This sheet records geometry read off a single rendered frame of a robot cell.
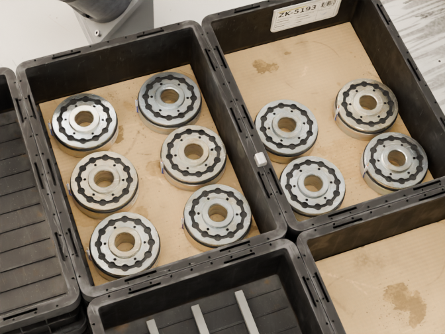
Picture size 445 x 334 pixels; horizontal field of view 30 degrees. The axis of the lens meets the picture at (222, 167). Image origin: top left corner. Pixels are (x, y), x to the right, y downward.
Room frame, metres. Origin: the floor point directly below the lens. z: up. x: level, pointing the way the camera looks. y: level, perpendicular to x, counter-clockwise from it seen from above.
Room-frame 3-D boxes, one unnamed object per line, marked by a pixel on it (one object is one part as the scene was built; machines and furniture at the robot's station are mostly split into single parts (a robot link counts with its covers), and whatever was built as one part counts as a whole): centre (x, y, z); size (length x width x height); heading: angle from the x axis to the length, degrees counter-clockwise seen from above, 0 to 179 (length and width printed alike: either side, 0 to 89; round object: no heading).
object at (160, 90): (0.72, 0.10, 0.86); 0.05 x 0.05 x 0.01
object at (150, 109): (0.72, 0.10, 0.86); 0.10 x 0.10 x 0.01
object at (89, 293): (0.59, 0.12, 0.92); 0.40 x 0.30 x 0.02; 26
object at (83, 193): (0.56, 0.18, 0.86); 0.10 x 0.10 x 0.01
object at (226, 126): (0.59, 0.12, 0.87); 0.40 x 0.30 x 0.11; 26
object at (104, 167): (0.56, 0.18, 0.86); 0.05 x 0.05 x 0.01
